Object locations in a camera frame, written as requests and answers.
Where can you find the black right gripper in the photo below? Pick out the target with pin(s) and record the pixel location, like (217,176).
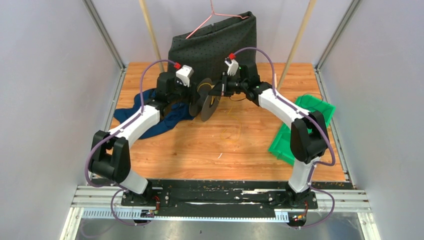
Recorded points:
(221,89)

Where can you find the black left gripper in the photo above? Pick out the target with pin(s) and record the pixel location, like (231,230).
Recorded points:
(190,95)

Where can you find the black cable spool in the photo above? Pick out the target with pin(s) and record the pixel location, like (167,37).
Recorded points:
(206,104)

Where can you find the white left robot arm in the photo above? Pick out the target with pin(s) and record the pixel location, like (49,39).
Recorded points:
(110,153)

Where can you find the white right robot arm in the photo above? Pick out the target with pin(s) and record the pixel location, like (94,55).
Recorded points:
(308,132)

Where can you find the blue cloth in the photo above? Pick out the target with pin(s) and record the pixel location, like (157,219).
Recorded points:
(179,112)

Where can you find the dark dotted fabric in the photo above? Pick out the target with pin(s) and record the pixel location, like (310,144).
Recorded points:
(205,51)

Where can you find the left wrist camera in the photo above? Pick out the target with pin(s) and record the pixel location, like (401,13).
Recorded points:
(183,74)

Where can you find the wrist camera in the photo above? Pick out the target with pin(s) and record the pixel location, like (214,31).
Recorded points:
(232,64)
(183,74)

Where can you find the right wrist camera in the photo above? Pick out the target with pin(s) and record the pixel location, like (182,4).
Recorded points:
(232,64)

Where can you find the wooden frame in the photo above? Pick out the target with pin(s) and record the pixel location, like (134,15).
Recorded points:
(295,45)

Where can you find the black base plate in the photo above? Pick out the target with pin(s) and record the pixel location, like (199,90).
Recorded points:
(219,198)

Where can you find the aluminium rail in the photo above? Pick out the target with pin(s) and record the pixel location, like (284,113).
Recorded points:
(103,203)

